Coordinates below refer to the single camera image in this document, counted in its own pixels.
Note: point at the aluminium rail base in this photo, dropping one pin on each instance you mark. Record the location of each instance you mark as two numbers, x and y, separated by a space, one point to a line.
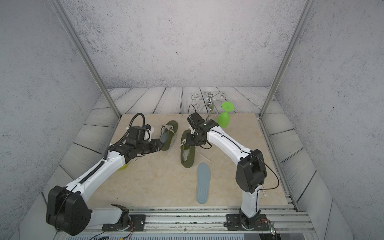
272 223

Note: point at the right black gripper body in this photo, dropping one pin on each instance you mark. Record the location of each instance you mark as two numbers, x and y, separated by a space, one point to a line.
193 139

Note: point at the right aluminium frame post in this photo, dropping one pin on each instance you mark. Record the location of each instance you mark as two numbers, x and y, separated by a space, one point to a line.
308 7

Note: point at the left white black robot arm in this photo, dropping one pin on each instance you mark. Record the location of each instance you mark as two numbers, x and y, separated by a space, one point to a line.
67 208

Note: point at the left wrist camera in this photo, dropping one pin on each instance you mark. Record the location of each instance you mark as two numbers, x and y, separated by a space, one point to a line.
148 133

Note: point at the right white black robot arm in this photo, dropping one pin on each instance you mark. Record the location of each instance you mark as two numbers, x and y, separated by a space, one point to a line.
251 169

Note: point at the olive green shoe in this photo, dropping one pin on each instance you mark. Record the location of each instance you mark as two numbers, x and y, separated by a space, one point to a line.
187 152
172 126

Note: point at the grey insole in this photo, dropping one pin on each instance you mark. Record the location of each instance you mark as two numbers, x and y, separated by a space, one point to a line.
203 184
164 136

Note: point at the hanging green plastic wine glass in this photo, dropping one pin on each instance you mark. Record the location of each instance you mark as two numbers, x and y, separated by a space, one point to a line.
224 117

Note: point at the left aluminium frame post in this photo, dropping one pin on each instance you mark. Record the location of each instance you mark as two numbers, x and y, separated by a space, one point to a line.
70 30

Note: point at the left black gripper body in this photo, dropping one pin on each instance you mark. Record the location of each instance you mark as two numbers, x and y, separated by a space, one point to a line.
147 147

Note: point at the aluminium frame post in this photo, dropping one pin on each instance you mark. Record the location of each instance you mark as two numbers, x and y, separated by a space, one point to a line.
308 7
70 30

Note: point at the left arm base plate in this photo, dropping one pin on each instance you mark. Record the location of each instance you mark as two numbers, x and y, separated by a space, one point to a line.
127 223

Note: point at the green plastic glass on table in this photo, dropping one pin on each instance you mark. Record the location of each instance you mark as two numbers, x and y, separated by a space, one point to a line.
124 167

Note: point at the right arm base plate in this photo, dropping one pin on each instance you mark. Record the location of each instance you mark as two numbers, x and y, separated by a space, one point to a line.
249 222

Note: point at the silver metal glass stand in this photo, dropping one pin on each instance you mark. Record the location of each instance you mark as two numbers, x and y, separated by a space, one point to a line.
209 99

